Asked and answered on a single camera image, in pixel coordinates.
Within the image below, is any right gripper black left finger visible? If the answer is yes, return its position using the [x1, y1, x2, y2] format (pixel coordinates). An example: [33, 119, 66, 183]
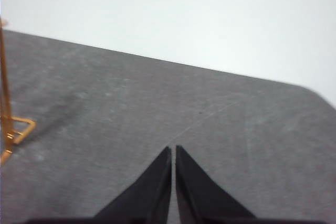
[94, 145, 173, 219]

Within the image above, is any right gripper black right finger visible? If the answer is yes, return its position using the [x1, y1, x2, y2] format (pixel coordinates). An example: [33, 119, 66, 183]
[175, 144, 257, 219]

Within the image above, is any gold wire cup holder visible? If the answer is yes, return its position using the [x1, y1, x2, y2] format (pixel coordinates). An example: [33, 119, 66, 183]
[0, 18, 36, 167]

